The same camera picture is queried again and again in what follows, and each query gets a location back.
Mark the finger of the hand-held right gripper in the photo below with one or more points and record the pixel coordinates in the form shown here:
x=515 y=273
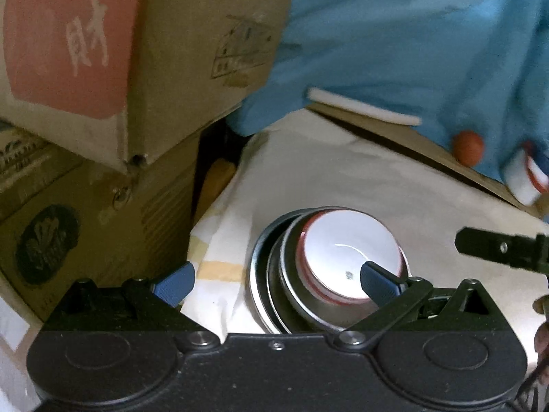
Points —
x=484 y=246

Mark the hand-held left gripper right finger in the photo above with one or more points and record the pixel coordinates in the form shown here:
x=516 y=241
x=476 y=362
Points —
x=377 y=284

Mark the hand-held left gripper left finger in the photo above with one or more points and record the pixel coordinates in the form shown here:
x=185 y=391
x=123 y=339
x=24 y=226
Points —
x=176 y=285

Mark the steel bowl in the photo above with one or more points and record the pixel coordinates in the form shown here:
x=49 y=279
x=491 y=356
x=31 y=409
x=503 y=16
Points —
x=326 y=315

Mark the large steel plate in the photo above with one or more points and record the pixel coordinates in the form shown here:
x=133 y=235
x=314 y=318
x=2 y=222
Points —
x=255 y=266

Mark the medium steel plate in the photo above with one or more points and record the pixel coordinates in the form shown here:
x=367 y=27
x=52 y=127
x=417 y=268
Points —
x=271 y=283

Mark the person's right hand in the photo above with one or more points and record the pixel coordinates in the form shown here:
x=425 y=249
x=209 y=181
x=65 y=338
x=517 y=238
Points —
x=543 y=343

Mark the cardboard box with dark emblem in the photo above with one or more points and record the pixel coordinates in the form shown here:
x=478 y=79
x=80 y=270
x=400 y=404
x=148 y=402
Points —
x=107 y=231

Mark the red ball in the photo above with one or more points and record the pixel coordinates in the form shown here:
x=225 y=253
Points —
x=469 y=148

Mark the white table cloth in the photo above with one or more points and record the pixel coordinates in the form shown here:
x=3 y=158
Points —
x=364 y=180

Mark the orange wooden part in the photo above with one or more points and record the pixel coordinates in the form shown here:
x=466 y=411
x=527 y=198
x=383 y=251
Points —
x=216 y=184

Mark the cardboard box with white label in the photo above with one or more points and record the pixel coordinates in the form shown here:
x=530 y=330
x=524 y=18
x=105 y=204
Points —
x=13 y=330

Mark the white stick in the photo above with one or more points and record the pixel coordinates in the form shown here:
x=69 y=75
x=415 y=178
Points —
x=364 y=107

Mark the light blue cloth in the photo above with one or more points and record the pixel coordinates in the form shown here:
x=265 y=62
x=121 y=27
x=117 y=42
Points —
x=407 y=30

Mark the cardboard box with red print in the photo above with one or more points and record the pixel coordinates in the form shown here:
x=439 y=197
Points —
x=171 y=51

